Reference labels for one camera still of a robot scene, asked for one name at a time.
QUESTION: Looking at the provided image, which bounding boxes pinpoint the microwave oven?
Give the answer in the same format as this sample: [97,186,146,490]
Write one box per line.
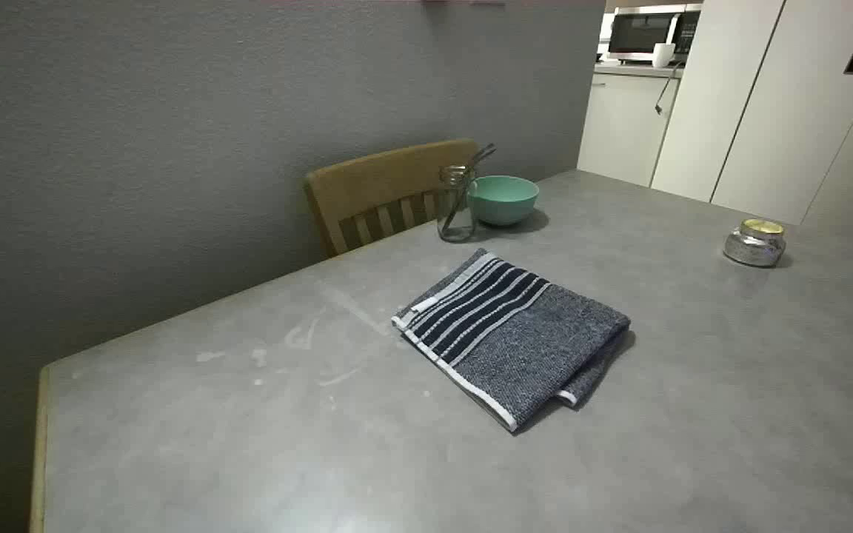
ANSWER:
[598,3,704,71]

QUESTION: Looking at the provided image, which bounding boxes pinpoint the white base cabinet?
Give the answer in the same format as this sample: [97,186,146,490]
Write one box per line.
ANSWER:
[574,68,684,189]

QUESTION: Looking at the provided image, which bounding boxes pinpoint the wooden chair with solid backrest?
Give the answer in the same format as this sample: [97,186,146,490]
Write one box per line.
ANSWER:
[303,137,479,257]

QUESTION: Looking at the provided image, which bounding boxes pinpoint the green bowl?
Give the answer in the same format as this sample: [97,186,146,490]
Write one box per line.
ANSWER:
[469,173,545,231]

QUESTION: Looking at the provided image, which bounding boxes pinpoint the glass jar with utensils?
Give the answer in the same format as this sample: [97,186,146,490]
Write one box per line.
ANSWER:
[435,143,502,247]

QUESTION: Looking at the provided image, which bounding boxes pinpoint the dark blue striped towel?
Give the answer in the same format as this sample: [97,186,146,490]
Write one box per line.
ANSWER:
[388,247,638,439]

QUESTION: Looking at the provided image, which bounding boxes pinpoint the white door with black recess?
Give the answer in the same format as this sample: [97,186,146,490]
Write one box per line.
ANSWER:
[712,0,853,229]

